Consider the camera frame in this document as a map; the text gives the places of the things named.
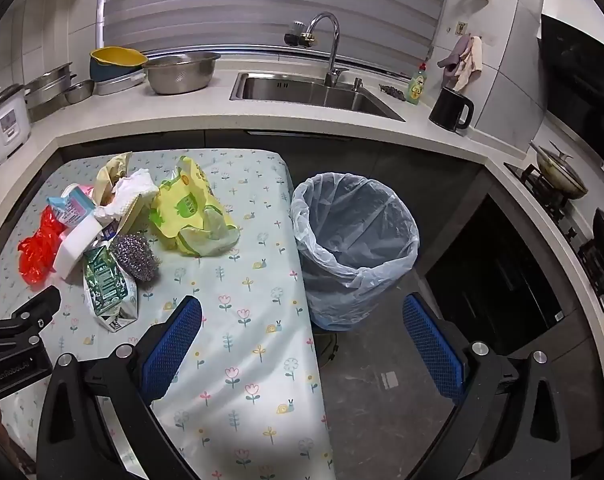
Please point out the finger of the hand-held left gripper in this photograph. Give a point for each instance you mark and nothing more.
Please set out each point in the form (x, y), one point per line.
(29, 312)

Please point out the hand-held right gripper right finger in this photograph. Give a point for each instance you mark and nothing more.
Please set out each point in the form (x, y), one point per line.
(432, 347)

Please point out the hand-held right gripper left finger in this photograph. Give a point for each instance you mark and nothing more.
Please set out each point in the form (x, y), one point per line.
(174, 345)

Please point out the red plastic bag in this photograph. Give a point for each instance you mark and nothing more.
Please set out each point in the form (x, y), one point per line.
(39, 252)

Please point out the green white snack packet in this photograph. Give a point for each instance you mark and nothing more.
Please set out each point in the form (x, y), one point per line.
(106, 285)

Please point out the white sponge block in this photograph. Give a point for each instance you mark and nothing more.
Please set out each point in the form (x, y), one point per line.
(76, 245)

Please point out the steel wool scrubber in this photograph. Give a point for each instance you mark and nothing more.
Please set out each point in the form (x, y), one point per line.
(134, 257)

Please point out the white plastic bag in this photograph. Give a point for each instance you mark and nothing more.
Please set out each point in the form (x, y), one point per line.
(362, 280)

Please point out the white paper towel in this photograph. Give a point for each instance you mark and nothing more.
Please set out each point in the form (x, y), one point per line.
(136, 185)
(116, 210)

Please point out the yellow green plastic bag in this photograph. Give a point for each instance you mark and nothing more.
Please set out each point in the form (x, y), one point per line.
(186, 205)

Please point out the black built-in oven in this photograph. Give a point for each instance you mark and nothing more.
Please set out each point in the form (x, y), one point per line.
(497, 280)

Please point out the pink paper cup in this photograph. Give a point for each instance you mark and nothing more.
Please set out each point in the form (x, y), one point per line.
(74, 207)

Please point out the floral tablecloth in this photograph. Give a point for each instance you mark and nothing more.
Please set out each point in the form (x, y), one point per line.
(262, 270)

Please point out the orange-printed snack bag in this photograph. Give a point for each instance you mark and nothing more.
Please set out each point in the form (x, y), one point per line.
(137, 216)

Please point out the white rice cooker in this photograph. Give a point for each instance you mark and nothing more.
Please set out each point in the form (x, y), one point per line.
(4, 125)

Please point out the plain beige wrapper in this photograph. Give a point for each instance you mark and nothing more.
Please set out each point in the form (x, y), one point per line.
(106, 172)

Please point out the black gas stove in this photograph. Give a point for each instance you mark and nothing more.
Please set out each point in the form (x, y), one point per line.
(589, 260)

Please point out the stacked steel steamer pot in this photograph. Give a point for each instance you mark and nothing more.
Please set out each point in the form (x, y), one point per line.
(49, 92)

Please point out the small steel bowl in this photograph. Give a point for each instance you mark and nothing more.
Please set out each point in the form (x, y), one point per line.
(79, 91)

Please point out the wok with glass lid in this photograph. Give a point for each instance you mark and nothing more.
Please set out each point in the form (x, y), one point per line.
(562, 175)

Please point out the black mug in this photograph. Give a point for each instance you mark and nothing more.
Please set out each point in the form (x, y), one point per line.
(449, 107)

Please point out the blue basin with yellow rim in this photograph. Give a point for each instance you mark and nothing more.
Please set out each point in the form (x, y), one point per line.
(106, 67)

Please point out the white stone countertop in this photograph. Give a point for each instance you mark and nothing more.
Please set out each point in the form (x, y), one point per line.
(282, 120)

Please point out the dark scouring pad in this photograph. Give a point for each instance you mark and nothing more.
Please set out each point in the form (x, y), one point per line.
(392, 91)

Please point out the green dish soap bottle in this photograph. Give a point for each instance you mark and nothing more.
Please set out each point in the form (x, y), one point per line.
(417, 87)

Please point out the steel colander bowl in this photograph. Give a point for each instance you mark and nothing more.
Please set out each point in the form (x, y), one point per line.
(181, 77)

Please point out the sink soap dispenser knob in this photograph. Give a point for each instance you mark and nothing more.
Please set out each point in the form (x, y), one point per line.
(357, 86)

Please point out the stainless steel sink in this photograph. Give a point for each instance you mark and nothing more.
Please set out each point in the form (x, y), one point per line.
(302, 91)

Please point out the cream hanging cloth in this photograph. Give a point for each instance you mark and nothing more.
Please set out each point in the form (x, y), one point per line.
(472, 62)

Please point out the purple hanging cloth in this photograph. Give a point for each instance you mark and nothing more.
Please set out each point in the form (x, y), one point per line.
(454, 57)

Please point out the black range hood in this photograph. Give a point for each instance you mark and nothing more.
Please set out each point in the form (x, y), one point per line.
(582, 75)

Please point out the chrome faucet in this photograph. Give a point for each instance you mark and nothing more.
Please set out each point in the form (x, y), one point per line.
(334, 45)

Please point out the grey striped window blind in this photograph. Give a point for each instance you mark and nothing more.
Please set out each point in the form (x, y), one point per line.
(257, 5)

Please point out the small wall hook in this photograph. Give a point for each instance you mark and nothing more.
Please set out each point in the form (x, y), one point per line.
(462, 27)

